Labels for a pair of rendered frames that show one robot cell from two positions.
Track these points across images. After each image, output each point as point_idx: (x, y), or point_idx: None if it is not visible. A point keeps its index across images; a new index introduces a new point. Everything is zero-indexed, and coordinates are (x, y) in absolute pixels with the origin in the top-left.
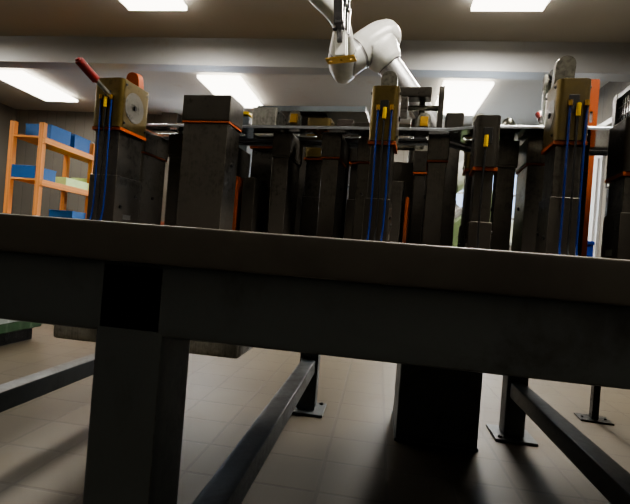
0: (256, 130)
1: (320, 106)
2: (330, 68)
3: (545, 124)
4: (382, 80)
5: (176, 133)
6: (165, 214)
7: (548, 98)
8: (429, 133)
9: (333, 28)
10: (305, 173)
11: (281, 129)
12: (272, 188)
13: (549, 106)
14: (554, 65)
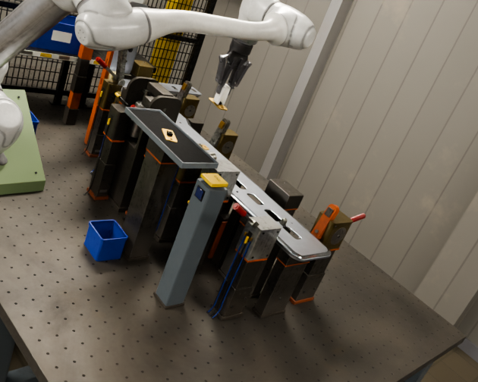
0: (247, 186)
1: (182, 129)
2: (125, 47)
3: (184, 112)
4: (228, 126)
5: (284, 229)
6: (264, 282)
7: (188, 101)
8: (184, 129)
9: (234, 87)
10: (192, 191)
11: (239, 176)
12: (228, 211)
13: (190, 106)
14: (189, 86)
